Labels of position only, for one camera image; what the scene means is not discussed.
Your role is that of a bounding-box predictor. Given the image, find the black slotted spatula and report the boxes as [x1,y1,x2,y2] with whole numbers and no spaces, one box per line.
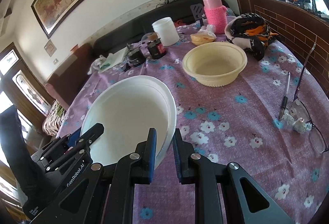
[190,4,206,27]

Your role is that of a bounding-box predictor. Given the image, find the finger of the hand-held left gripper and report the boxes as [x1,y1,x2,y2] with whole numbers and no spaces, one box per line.
[31,129,82,160]
[42,123,105,172]

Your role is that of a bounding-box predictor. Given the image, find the dark jar with red label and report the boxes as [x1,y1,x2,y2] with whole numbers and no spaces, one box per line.
[146,33,167,60]

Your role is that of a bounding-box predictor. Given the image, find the black sofa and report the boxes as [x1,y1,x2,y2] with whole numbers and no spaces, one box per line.
[93,0,229,55]

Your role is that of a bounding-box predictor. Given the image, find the patterned cushion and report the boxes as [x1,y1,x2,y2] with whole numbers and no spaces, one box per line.
[42,99,68,137]

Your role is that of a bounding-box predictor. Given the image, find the dark jar with black label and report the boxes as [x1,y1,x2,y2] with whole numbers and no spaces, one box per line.
[126,44,146,68]

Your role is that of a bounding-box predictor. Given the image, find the eyeglasses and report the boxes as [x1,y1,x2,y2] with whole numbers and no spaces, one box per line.
[290,43,329,154]

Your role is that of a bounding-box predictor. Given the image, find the cream plastic bowl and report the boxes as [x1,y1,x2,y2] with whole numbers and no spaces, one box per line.
[182,43,248,87]

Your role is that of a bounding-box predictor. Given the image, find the pen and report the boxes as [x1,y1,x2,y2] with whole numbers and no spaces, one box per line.
[278,72,291,120]

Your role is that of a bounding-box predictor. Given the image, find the brown armchair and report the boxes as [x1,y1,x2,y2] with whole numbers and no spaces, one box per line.
[45,43,94,109]

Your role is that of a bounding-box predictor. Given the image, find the crumpled clear wrapper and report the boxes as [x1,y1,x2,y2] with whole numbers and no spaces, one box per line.
[293,117,313,133]

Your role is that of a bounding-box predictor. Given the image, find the black orange patterned scarf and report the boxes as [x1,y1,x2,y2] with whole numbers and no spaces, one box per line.
[224,13,279,61]

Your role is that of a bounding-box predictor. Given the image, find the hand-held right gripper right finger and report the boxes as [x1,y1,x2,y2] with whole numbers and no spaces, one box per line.
[172,128,295,224]

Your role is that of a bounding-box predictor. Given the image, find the white plastic jar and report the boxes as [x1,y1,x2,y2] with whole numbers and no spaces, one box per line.
[152,17,180,46]

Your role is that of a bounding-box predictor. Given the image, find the bag of yellow flatbread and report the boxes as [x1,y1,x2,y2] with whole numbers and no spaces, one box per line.
[190,25,217,45]

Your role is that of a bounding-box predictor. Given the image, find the crumpled foil wrapper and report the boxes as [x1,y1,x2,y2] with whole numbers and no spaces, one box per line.
[280,110,295,124]

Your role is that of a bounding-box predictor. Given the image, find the wooden glazed door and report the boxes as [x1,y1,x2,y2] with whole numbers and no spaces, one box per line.
[0,42,56,153]

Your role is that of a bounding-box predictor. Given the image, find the pink sleeved bottle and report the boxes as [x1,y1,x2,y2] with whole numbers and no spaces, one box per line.
[202,0,228,34]

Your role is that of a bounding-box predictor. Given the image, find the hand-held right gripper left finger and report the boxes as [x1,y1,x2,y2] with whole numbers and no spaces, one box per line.
[38,128,158,224]

